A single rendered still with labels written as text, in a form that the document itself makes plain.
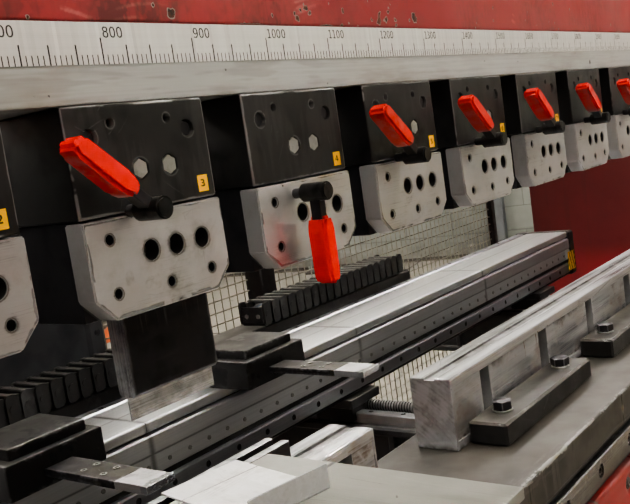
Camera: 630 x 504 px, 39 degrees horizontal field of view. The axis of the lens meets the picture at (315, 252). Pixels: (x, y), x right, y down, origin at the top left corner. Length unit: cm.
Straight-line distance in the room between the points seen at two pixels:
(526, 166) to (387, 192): 38
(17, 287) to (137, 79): 20
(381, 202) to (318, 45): 19
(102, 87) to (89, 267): 14
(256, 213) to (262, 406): 48
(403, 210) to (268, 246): 24
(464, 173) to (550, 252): 98
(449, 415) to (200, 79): 57
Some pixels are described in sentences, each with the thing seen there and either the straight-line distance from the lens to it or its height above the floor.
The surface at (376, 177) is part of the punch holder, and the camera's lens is 98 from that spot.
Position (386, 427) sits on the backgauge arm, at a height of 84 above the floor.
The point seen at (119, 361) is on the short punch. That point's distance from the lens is 76.
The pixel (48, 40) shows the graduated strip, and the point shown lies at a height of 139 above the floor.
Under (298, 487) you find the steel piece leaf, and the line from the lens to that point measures 75.
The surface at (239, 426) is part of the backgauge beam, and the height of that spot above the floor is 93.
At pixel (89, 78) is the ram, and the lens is 71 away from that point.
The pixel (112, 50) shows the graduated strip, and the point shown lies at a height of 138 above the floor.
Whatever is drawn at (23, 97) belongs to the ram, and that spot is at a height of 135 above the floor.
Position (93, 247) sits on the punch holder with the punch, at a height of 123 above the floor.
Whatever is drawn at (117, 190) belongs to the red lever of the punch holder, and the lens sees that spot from 66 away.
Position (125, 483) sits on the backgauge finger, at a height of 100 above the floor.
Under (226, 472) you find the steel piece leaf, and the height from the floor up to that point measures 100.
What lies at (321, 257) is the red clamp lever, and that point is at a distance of 84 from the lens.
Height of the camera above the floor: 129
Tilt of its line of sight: 7 degrees down
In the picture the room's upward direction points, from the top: 8 degrees counter-clockwise
